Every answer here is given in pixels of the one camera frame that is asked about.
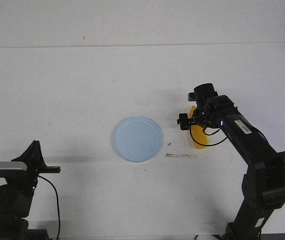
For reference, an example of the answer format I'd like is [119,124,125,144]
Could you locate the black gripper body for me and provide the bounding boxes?
[177,109,211,130]
[11,157,62,196]

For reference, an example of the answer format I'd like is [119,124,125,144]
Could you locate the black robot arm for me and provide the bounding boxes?
[0,140,61,240]
[177,83,285,240]

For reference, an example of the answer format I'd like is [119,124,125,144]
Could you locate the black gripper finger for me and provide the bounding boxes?
[11,140,36,164]
[35,140,47,168]

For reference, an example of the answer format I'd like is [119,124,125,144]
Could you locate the yellow toy corn cob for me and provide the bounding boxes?
[188,105,209,150]

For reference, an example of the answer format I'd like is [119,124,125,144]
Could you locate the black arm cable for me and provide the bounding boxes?
[37,175,61,240]
[188,123,230,147]

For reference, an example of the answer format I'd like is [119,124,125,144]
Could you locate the light blue plastic plate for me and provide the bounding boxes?
[111,116,163,163]

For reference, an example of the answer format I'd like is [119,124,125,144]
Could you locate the strip of clear tape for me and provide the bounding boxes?
[165,153,197,159]

